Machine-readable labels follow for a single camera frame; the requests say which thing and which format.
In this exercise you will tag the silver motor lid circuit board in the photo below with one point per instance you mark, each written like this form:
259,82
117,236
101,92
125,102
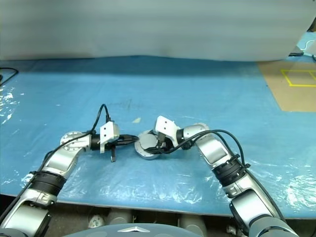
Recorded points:
147,142

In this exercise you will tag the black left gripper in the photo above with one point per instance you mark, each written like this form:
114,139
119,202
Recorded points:
109,146

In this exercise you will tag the light blue background table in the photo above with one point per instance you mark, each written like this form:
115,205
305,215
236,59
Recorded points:
307,50

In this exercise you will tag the grey rounded shape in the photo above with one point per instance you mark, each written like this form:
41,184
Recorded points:
118,217
192,224

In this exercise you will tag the grey robot torso silver emblem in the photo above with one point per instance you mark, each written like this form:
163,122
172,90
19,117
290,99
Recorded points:
106,232

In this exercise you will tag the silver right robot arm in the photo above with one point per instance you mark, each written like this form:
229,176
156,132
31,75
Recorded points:
214,148

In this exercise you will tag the whitish rounded shape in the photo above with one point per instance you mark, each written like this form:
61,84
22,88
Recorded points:
95,221

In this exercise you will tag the blue table mat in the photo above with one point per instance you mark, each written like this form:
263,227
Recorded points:
172,86

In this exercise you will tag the flat black background object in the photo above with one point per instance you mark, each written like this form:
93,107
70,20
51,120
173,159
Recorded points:
295,53

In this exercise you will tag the beige tape scrap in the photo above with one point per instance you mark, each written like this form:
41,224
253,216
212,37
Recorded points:
136,120

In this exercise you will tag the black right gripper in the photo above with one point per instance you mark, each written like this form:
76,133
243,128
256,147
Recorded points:
168,148

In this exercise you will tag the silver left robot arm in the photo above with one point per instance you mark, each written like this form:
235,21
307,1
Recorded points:
59,160

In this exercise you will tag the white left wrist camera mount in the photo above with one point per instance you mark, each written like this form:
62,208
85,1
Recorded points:
108,132

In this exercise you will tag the brown cardboard sheet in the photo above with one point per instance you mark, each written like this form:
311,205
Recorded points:
274,84

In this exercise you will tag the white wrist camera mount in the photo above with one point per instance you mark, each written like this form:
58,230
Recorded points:
166,126
108,132

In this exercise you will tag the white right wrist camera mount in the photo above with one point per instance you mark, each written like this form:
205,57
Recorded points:
166,126

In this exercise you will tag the white backdrop sheet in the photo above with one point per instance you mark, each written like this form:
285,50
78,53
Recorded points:
148,24

